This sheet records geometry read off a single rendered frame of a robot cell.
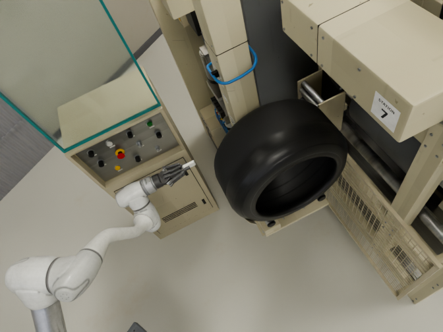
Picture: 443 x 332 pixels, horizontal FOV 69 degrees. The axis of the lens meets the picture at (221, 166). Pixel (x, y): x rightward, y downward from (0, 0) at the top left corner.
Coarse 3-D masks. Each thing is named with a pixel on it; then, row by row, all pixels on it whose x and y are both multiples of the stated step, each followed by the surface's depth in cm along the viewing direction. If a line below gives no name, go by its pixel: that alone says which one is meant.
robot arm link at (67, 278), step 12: (84, 252) 121; (60, 264) 115; (72, 264) 115; (84, 264) 116; (96, 264) 120; (48, 276) 112; (60, 276) 112; (72, 276) 111; (84, 276) 114; (48, 288) 113; (60, 288) 109; (72, 288) 109; (84, 288) 114; (60, 300) 110; (72, 300) 112
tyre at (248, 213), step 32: (256, 128) 122; (288, 128) 118; (320, 128) 120; (224, 160) 130; (256, 160) 117; (288, 160) 116; (320, 160) 157; (224, 192) 138; (256, 192) 124; (288, 192) 163; (320, 192) 148
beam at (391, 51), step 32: (288, 0) 103; (320, 0) 99; (352, 0) 95; (384, 0) 92; (288, 32) 114; (320, 32) 93; (352, 32) 88; (384, 32) 85; (416, 32) 83; (320, 64) 102; (352, 64) 86; (384, 64) 80; (416, 64) 77; (352, 96) 94; (384, 96) 80; (416, 96) 73; (384, 128) 86; (416, 128) 81
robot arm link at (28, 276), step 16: (32, 256) 121; (48, 256) 119; (16, 272) 114; (32, 272) 113; (16, 288) 114; (32, 288) 113; (32, 304) 116; (48, 304) 118; (48, 320) 120; (64, 320) 128
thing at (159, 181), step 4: (160, 172) 168; (152, 176) 165; (156, 176) 164; (160, 176) 167; (164, 176) 166; (152, 180) 164; (156, 180) 163; (160, 180) 164; (164, 180) 165; (168, 180) 165; (156, 184) 164; (160, 184) 164; (164, 184) 165
